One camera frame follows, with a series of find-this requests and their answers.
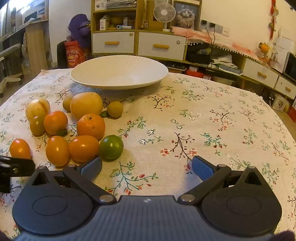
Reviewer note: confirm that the framed cat picture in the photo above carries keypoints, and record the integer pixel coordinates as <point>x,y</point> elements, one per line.
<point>187,14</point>

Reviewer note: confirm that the red box under cabinet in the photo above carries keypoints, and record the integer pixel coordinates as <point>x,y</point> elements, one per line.
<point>194,73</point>

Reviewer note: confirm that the white office chair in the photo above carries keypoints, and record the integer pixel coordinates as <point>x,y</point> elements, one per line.
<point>11,67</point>

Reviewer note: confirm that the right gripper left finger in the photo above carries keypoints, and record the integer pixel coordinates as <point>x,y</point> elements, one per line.
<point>81,177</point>

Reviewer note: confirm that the large yellow-orange grapefruit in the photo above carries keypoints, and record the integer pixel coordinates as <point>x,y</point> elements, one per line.
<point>86,103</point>

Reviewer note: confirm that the pale yellow striped melon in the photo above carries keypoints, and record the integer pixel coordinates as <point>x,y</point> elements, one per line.
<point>38,107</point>

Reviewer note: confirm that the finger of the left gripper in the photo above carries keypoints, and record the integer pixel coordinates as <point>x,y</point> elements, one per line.
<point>16,167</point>

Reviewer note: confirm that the green tomato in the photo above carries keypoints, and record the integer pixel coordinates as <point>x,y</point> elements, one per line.
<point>111,147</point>

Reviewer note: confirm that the white ribbed plate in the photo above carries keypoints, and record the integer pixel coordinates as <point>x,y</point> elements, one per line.
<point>119,72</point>

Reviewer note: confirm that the white desk fan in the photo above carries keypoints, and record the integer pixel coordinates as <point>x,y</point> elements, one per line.
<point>164,13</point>

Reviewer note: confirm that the purple plush toy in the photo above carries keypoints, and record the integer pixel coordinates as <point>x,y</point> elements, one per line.
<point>80,30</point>

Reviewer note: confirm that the brown-green tomato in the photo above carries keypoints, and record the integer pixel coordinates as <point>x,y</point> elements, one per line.
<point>37,125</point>

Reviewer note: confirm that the mandarin orange with stem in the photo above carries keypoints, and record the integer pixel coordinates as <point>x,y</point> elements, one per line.
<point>91,125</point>

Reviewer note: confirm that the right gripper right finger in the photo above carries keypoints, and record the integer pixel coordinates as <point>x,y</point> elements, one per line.
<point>211,176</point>

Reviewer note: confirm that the orange tomato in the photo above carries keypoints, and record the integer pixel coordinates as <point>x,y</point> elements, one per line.
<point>57,151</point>
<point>19,148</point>
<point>84,148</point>

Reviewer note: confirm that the orange fruit decoration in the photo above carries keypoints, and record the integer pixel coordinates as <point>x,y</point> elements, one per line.
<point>264,48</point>

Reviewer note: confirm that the floral tablecloth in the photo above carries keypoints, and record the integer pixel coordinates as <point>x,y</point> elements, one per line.
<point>163,127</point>

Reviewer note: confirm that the wooden cabinet with drawers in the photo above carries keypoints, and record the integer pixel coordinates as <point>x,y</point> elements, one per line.
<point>129,27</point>

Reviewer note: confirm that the wooden desk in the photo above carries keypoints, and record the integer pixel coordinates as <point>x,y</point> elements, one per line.
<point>27,23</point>

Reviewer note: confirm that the black microwave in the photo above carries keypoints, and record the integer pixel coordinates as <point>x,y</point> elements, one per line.
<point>289,69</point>

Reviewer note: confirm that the mandarin orange with leaf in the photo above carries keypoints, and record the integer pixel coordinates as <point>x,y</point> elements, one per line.
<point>56,123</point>

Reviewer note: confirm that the pink cloth on cabinet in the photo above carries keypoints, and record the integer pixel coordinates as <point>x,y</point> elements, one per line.
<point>218,40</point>

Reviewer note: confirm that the brown round fruit with leaf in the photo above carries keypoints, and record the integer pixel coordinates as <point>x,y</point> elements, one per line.
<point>114,110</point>

